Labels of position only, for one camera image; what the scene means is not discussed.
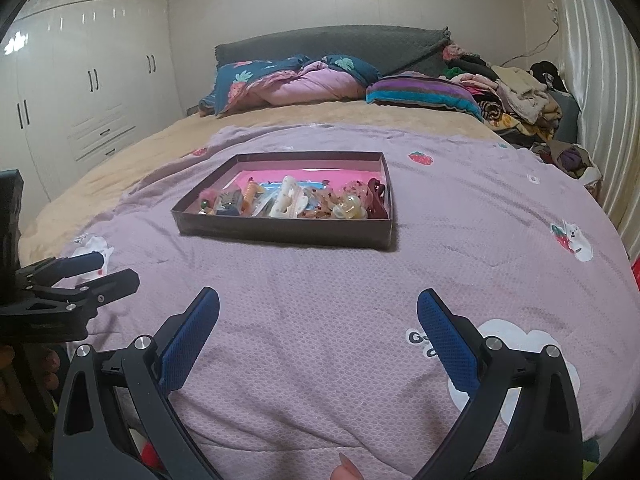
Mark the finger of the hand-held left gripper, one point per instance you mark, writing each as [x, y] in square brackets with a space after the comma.
[80, 262]
[110, 285]

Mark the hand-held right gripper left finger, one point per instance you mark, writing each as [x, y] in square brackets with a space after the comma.
[182, 355]

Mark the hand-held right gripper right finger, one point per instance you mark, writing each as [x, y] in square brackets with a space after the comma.
[450, 347]

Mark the pink fuzzy hair accessory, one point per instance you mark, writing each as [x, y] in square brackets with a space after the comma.
[206, 199]

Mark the brown cardboard box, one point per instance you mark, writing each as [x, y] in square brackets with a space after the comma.
[280, 234]

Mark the dark red hair claw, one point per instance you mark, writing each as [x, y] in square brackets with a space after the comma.
[376, 197]

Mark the orange spiral hair clip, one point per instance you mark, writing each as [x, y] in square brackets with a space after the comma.
[251, 192]

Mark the cream hair claw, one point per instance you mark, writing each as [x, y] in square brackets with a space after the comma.
[350, 209]

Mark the large white hair claw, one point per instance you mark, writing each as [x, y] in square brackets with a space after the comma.
[286, 200]

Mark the floral scrunchie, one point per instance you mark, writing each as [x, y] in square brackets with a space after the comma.
[320, 205]

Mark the person's left hand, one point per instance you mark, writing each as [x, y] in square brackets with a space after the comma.
[50, 370]

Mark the person's right hand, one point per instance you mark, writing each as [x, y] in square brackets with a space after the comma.
[349, 470]

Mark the purple printed blanket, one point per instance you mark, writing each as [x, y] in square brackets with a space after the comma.
[320, 280]

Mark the white wardrobe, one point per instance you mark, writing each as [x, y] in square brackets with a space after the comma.
[90, 70]

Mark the striped pillow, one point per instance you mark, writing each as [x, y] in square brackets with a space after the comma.
[425, 94]

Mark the grey cushion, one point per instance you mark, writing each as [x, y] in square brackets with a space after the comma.
[567, 115]

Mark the pile of clothes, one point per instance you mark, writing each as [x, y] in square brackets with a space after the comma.
[515, 95]

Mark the dark floral quilt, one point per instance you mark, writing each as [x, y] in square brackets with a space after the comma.
[300, 87]

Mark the cream pleated curtain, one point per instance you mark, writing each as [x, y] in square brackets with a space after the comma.
[600, 85]

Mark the grey headboard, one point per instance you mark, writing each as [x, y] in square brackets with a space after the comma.
[325, 42]

